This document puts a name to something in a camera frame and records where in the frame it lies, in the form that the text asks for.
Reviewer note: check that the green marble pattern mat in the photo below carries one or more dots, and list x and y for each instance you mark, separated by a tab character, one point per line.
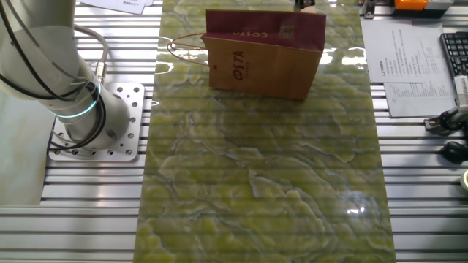
256	182

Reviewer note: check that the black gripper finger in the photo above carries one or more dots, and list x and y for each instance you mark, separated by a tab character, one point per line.
309	3
299	4

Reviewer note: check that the orange grey device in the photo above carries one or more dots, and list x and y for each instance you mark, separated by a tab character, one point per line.
409	3

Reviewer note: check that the plain white paper sheet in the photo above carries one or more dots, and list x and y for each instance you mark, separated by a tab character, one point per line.
149	2

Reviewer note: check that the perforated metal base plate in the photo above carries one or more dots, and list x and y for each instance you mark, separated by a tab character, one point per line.
131	120

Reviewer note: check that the pale tape roll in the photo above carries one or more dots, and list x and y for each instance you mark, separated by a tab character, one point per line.
465	180

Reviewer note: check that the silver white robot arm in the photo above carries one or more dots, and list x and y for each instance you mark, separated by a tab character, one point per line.
44	65

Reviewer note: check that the black keyboard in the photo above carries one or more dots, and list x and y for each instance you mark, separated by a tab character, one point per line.
457	51

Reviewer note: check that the small metal bracket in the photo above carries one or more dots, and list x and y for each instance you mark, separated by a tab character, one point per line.
369	9

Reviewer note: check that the Costa kraft maroon paper bag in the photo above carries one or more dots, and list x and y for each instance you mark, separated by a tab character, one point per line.
263	69

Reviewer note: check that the titled instruction paper sheet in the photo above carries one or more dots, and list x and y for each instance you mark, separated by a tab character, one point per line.
117	4
402	51

